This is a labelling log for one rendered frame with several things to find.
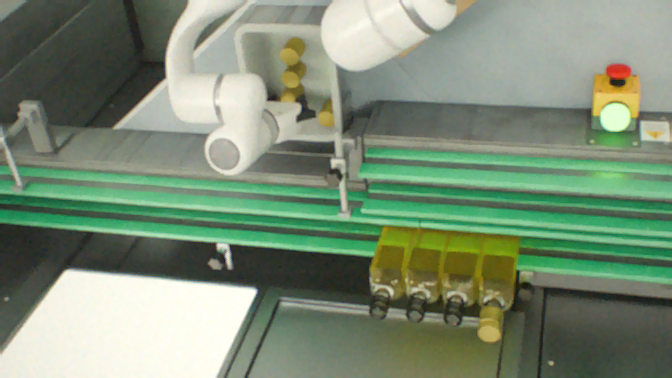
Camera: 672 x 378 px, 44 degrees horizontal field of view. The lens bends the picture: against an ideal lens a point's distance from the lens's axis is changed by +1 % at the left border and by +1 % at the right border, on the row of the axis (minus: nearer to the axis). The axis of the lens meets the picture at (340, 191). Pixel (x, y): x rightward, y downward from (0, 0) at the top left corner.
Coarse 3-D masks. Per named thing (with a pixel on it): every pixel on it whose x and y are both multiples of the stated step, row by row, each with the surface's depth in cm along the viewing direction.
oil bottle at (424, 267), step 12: (420, 228) 142; (432, 228) 141; (420, 240) 139; (432, 240) 139; (444, 240) 139; (420, 252) 137; (432, 252) 136; (444, 252) 137; (408, 264) 135; (420, 264) 134; (432, 264) 134; (408, 276) 133; (420, 276) 132; (432, 276) 132; (408, 288) 133; (432, 288) 132; (432, 300) 133
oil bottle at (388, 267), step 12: (384, 228) 143; (396, 228) 143; (408, 228) 142; (384, 240) 140; (396, 240) 140; (408, 240) 140; (384, 252) 138; (396, 252) 137; (408, 252) 138; (372, 264) 136; (384, 264) 135; (396, 264) 135; (372, 276) 134; (384, 276) 133; (396, 276) 133; (372, 288) 135; (396, 288) 133
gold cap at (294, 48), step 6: (288, 42) 147; (294, 42) 146; (300, 42) 147; (288, 48) 144; (294, 48) 145; (300, 48) 146; (282, 54) 145; (288, 54) 145; (294, 54) 145; (300, 54) 146; (282, 60) 146; (288, 60) 146; (294, 60) 145
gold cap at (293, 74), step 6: (288, 66) 149; (294, 66) 148; (300, 66) 149; (288, 72) 147; (294, 72) 147; (300, 72) 148; (282, 78) 148; (288, 78) 148; (294, 78) 148; (300, 78) 148; (288, 84) 149; (294, 84) 148
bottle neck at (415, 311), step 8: (416, 288) 132; (416, 296) 130; (424, 296) 131; (408, 304) 130; (416, 304) 129; (424, 304) 129; (408, 312) 129; (416, 312) 130; (424, 312) 129; (408, 320) 130; (416, 320) 129
